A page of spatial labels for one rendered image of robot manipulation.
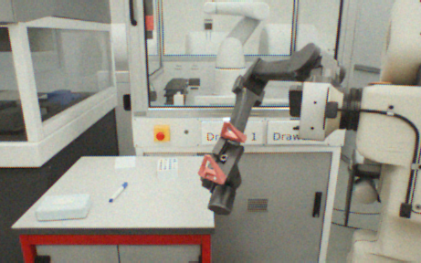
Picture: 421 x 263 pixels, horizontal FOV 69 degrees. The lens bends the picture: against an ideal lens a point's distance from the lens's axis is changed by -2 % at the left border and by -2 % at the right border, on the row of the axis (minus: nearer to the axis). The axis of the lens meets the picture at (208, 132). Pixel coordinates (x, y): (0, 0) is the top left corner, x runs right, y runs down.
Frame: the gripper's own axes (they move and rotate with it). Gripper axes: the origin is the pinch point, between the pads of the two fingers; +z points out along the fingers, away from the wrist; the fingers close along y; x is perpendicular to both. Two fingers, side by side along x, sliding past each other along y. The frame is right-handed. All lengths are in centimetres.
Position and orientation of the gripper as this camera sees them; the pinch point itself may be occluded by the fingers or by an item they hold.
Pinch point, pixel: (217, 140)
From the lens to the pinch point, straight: 70.3
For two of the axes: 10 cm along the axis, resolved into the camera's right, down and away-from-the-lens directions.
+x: 8.6, 2.6, -4.3
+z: -2.1, -6.0, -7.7
